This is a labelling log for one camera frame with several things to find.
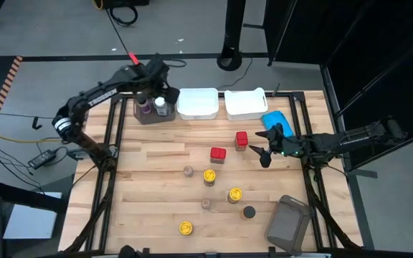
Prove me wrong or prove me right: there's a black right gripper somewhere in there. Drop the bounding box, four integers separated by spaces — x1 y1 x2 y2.
248 123 306 169

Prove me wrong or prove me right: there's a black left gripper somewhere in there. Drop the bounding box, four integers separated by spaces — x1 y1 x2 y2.
137 57 181 105

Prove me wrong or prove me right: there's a white lid spice jar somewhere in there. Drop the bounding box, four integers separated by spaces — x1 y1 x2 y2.
154 96 170 117

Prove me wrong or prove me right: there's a white lid jar purple label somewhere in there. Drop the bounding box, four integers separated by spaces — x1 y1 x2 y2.
137 96 153 115

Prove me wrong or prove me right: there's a red lid spice jar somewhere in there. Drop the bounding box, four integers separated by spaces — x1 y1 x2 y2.
209 146 227 165
234 130 250 152

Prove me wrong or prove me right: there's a black lid spice jar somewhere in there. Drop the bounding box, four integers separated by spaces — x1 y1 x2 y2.
242 205 257 220

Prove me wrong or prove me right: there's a smoky grey translucent bin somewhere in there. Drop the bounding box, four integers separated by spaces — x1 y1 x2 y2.
133 95 177 125
265 194 315 256

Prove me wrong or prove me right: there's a blue folded cloth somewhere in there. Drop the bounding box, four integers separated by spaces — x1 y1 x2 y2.
261 110 295 139

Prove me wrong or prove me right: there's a plain white plastic bin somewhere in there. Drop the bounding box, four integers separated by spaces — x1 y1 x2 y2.
176 87 220 120

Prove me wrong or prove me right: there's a yellow lid black spice tin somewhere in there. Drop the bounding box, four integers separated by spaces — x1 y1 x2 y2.
203 168 217 188
178 221 194 237
227 187 244 205

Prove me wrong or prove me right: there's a black stand pole with base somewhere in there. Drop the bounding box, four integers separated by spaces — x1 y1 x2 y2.
216 0 247 72

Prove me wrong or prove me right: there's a black power adapter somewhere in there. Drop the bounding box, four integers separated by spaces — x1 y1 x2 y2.
27 149 57 171

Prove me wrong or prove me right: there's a black curtain partition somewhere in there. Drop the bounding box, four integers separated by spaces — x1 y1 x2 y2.
262 0 413 169

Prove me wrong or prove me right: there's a black rounded object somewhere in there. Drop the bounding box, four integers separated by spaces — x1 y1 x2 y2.
118 244 138 258

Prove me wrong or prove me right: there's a white flat board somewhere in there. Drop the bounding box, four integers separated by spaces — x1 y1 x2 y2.
2 191 63 240

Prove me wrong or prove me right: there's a white bin with handle hole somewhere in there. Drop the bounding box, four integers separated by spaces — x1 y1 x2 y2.
224 87 269 122

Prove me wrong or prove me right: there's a black metal table frame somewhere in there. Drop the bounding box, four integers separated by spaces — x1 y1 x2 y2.
65 90 364 258

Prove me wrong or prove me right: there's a long black overhead cable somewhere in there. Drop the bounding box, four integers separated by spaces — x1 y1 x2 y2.
104 6 136 58

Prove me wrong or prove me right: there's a thin black floor cable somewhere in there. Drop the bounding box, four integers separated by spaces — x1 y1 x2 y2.
216 57 254 90

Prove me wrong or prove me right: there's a black coiled cable loop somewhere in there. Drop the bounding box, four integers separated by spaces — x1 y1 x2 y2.
108 4 139 27

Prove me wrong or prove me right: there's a yellow floor cable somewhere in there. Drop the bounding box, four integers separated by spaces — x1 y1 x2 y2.
0 133 62 144

